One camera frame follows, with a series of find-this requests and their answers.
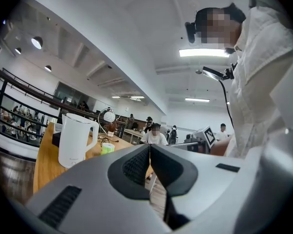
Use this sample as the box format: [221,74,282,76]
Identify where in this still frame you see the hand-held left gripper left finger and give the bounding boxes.
[26,144,173,234]

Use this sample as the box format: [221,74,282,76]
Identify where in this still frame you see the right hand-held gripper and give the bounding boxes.
[185,125,217,154]

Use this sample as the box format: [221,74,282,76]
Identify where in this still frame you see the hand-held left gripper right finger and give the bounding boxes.
[150,130,293,234]

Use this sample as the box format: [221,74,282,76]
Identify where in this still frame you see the white electric kettle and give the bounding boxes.
[58,113,100,169]

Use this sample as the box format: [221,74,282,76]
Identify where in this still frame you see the person's right forearm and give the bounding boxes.
[209,134,235,157]

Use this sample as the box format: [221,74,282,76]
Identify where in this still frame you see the long ceiling tube light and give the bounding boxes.
[185,97,210,103]
[179,48,230,58]

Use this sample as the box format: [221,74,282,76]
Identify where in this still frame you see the green and white cup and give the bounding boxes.
[101,142,115,155]

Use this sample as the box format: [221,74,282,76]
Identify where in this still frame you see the chest-clipped phone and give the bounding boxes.
[202,62,238,81]

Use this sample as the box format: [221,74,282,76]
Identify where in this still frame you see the black box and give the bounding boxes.
[51,133,62,147]

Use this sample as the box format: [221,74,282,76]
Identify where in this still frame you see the small potted plant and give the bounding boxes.
[106,122,117,137]

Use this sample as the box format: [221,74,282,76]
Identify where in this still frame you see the person's white shirt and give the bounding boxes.
[224,0,293,159]

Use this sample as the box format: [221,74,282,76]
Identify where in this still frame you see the white globe desk lamp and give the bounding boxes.
[97,108,117,134]

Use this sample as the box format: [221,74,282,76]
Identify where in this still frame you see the person's head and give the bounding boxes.
[194,2,247,55]

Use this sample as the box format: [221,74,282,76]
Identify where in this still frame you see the black metal railing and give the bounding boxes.
[0,62,127,141]

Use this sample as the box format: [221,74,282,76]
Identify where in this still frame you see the black cable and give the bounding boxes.
[218,79,235,129]

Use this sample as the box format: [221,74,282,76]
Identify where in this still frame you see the black head-worn camera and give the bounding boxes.
[185,21,197,44]

